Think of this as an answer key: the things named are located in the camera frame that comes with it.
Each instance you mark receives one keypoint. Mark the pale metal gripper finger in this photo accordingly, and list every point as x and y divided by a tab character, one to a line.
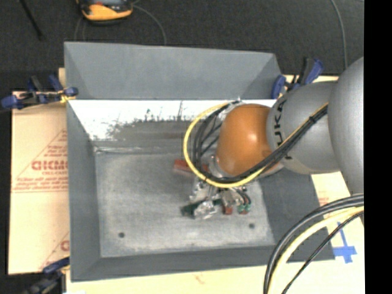
198	192
205	210

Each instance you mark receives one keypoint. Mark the dark green flat block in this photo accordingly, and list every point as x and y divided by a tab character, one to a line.
188	210

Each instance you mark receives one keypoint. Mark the red-brown flat block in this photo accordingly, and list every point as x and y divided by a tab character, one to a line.
182	166

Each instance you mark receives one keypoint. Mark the grey metal bin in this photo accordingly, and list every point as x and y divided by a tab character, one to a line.
141	194

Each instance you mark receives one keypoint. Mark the brown cardboard board red print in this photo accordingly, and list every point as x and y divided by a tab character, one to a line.
36	176

